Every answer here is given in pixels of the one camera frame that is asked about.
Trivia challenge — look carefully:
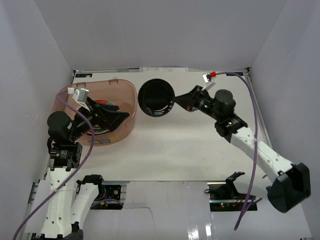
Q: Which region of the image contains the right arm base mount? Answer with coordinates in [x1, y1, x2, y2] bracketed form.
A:
[204, 182, 246, 213]

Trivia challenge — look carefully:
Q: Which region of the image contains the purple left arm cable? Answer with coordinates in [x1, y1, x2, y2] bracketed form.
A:
[12, 87, 123, 240]

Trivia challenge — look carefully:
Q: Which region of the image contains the black plate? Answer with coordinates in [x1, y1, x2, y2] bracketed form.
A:
[138, 78, 175, 118]

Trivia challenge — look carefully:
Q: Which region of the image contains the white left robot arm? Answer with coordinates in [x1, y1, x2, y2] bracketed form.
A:
[33, 98, 130, 240]

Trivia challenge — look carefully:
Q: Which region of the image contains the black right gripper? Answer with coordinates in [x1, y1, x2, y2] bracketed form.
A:
[172, 86, 222, 122]

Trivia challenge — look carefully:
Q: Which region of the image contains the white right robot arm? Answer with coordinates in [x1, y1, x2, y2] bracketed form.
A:
[174, 85, 311, 213]

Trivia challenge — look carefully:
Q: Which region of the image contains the red plate with teal flower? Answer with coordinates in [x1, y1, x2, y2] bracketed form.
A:
[87, 99, 115, 136]

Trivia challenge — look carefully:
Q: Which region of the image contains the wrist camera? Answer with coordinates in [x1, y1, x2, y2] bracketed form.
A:
[202, 71, 217, 91]
[67, 86, 90, 111]

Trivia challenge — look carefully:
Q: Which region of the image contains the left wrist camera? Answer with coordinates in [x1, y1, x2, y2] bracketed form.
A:
[67, 86, 90, 111]

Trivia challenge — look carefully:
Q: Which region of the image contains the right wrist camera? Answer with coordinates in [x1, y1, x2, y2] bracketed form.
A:
[202, 71, 217, 91]

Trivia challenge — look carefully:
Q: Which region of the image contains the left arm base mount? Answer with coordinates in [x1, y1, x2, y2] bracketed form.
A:
[74, 183, 128, 210]

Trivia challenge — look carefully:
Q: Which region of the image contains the pink translucent plastic bin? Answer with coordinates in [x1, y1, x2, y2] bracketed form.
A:
[60, 79, 138, 147]

